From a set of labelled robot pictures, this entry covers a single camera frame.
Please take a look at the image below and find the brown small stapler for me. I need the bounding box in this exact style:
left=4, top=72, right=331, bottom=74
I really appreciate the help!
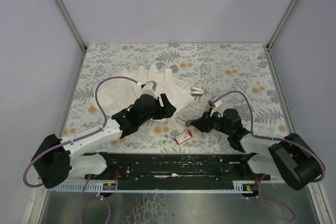
left=176, top=116, right=191, bottom=127

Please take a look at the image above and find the red white staples box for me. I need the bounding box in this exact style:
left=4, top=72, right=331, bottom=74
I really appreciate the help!
left=174, top=131, right=192, bottom=145

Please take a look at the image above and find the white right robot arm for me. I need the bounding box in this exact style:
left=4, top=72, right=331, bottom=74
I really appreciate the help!
left=187, top=109, right=325, bottom=190

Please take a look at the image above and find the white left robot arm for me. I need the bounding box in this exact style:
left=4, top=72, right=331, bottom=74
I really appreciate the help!
left=30, top=93, right=176, bottom=189

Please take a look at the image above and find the white folded cloth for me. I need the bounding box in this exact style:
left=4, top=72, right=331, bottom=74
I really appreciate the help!
left=90, top=65, right=194, bottom=116

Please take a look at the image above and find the floral table mat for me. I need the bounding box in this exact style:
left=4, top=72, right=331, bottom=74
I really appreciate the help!
left=61, top=43, right=290, bottom=154

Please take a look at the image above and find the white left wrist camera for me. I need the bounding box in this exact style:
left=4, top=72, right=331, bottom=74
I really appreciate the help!
left=137, top=80, right=157, bottom=98

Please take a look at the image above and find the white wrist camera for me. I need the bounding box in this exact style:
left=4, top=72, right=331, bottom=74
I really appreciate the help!
left=137, top=80, right=157, bottom=98
left=208, top=98, right=222, bottom=111

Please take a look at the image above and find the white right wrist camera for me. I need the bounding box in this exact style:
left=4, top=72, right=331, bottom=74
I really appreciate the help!
left=208, top=98, right=222, bottom=111

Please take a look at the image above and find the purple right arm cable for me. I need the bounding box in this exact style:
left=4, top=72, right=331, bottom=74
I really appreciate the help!
left=209, top=90, right=327, bottom=221

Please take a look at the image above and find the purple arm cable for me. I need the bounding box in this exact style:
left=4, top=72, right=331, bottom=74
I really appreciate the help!
left=23, top=76, right=142, bottom=224
left=209, top=90, right=327, bottom=221

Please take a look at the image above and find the white cable duct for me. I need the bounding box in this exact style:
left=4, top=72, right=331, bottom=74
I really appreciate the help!
left=52, top=177, right=252, bottom=194

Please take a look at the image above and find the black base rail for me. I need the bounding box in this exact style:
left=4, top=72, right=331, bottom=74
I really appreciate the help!
left=91, top=152, right=262, bottom=181

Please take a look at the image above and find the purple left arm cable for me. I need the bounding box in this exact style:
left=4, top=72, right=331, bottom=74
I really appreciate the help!
left=23, top=76, right=142, bottom=224

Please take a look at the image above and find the left aluminium frame post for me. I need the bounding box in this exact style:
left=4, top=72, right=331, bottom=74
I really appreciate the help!
left=39, top=0, right=88, bottom=52

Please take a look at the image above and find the aluminium frame post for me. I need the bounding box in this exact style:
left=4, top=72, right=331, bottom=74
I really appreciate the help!
left=39, top=0, right=88, bottom=52
left=266, top=0, right=316, bottom=49

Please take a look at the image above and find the right aluminium frame post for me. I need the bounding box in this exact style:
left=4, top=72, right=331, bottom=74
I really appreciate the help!
left=266, top=0, right=316, bottom=49

